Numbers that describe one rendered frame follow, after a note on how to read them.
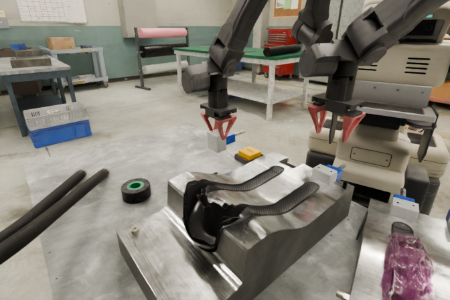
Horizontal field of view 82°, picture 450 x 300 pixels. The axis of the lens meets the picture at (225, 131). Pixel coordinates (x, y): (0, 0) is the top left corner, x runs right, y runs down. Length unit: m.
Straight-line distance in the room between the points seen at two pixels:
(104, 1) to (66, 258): 6.58
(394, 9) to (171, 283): 0.60
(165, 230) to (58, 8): 6.40
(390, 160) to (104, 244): 0.88
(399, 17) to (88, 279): 0.75
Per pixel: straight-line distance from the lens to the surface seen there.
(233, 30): 0.65
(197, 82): 0.68
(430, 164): 1.32
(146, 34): 6.00
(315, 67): 0.57
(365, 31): 0.58
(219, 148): 0.78
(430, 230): 0.74
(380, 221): 0.70
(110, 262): 0.65
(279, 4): 7.57
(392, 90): 0.93
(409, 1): 0.58
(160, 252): 0.56
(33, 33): 6.72
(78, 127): 3.59
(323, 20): 0.84
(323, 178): 0.71
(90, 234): 0.74
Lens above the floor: 1.26
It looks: 22 degrees down
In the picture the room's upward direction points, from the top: straight up
